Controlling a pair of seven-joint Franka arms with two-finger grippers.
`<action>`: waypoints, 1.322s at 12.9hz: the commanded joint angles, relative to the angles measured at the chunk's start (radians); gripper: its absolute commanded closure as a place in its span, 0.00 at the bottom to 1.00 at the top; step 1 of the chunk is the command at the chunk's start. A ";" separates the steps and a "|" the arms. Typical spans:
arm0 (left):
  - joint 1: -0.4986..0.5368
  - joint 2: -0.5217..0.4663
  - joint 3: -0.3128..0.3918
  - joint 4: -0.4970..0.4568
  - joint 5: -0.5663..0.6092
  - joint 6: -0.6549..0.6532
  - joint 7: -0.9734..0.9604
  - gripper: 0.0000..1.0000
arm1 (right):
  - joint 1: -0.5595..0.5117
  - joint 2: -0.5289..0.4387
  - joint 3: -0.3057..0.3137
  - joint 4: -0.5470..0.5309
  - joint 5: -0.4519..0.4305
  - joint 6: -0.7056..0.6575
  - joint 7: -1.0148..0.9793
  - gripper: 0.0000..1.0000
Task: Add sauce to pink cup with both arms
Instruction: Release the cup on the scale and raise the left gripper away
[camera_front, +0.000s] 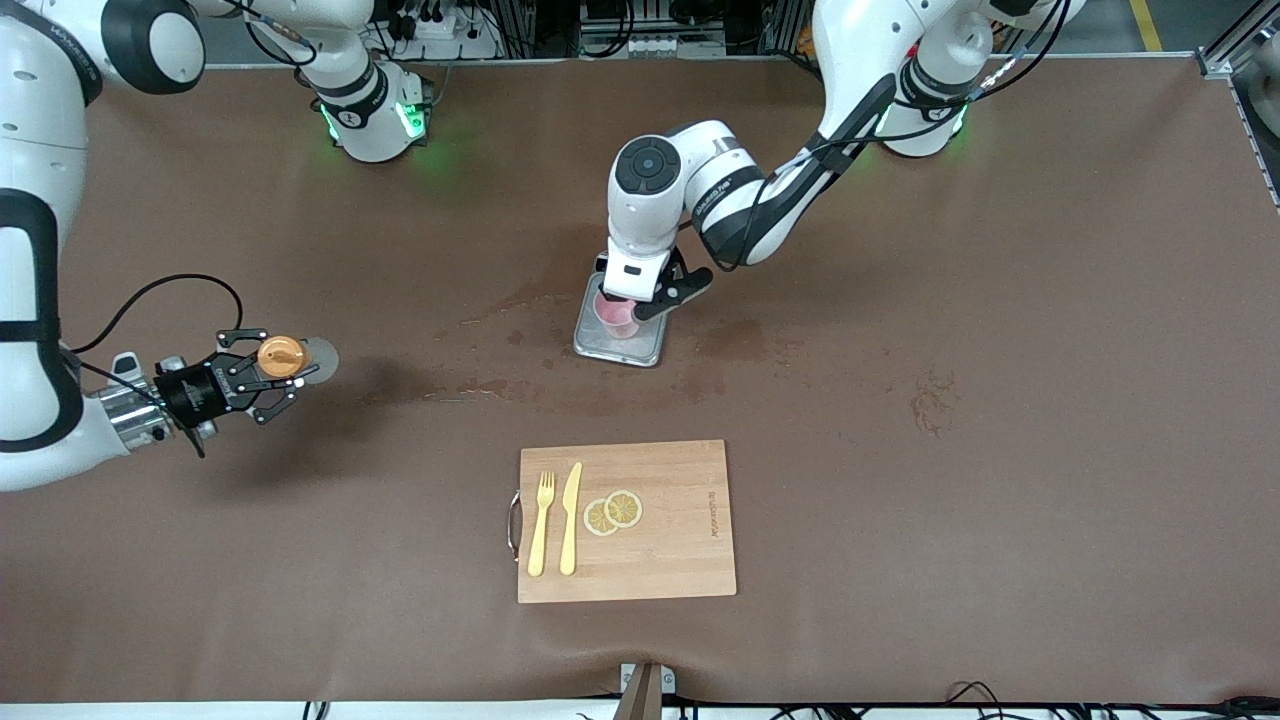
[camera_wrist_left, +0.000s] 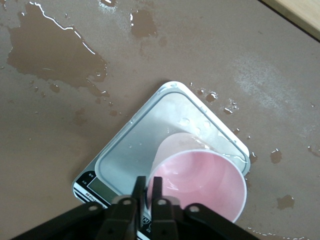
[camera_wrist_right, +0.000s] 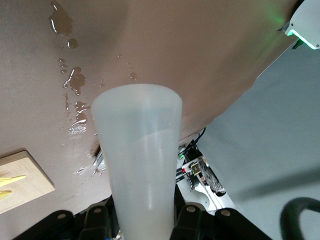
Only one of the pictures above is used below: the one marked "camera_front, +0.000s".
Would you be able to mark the yellow plastic knife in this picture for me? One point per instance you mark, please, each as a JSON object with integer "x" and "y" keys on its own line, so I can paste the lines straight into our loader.
{"x": 570, "y": 520}

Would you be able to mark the silver digital kitchen scale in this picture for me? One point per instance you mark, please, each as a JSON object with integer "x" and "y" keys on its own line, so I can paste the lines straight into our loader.
{"x": 650, "y": 345}

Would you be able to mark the clear sauce bottle orange cap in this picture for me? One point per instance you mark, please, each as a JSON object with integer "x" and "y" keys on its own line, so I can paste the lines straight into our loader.
{"x": 280, "y": 356}

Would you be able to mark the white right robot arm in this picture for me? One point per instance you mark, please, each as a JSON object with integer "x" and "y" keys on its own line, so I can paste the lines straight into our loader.
{"x": 40, "y": 120}

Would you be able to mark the aluminium frame rail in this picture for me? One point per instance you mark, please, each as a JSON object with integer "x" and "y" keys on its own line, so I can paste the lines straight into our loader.
{"x": 1235, "y": 62}

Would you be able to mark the yellow plastic fork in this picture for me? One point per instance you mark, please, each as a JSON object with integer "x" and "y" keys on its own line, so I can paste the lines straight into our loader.
{"x": 540, "y": 530}

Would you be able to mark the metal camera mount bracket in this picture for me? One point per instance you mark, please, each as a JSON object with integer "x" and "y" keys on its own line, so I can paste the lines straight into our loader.
{"x": 645, "y": 690}

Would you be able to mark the white power strip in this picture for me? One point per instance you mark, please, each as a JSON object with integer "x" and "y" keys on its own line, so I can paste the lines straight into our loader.
{"x": 440, "y": 30}

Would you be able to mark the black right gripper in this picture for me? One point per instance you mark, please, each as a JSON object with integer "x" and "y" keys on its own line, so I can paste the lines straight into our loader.
{"x": 193, "y": 392}

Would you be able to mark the pink plastic cup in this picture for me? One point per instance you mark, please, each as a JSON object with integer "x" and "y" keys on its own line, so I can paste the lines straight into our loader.
{"x": 618, "y": 320}

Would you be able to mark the lemon slice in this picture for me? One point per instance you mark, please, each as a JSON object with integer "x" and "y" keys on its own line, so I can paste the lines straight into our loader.
{"x": 625, "y": 508}

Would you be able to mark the brown table mat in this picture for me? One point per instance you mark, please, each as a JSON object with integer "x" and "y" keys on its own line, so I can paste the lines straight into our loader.
{"x": 900, "y": 560}

